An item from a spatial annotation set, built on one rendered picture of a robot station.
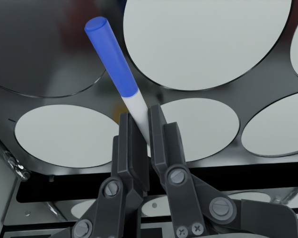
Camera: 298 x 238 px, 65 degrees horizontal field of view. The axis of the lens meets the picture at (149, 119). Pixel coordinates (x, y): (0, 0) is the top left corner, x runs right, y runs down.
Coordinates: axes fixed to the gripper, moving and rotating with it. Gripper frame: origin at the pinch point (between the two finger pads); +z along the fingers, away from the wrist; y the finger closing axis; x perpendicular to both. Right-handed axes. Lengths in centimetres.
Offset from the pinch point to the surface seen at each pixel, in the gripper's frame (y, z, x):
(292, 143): 12.0, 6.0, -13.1
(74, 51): -3.5, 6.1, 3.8
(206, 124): 3.8, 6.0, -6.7
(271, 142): 9.9, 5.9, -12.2
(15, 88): -9.1, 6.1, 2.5
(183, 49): 3.3, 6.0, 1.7
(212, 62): 5.0, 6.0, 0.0
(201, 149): 2.8, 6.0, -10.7
